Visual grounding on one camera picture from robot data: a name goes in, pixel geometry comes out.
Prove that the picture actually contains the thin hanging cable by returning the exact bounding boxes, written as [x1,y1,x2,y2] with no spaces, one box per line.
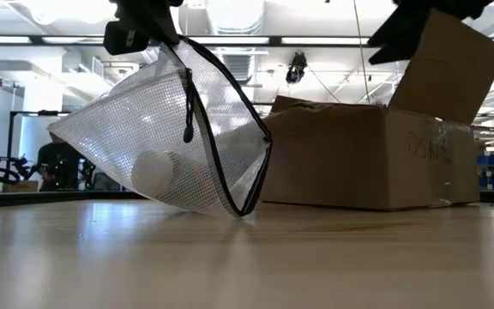
[352,0,372,106]

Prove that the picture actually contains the grey mesh zipper pouch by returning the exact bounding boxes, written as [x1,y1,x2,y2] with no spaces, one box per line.
[47,36,274,219]

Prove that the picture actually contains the black background rig frame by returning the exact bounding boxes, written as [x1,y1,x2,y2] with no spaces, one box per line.
[5,109,73,173]

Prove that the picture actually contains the taped brown cardboard box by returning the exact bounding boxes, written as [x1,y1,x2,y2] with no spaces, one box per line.
[258,8,494,212]

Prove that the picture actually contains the black background chair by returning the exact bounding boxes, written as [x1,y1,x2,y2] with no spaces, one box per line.
[91,171,123,192]

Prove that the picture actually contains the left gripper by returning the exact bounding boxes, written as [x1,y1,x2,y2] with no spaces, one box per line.
[102,0,184,57]

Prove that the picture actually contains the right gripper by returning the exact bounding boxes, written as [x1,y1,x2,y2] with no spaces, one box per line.
[366,0,494,66]

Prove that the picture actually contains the person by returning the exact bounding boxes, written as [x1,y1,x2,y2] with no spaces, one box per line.
[35,131,86,192]

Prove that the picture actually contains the small background cardboard box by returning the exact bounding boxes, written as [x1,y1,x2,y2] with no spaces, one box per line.
[1,179,40,193]

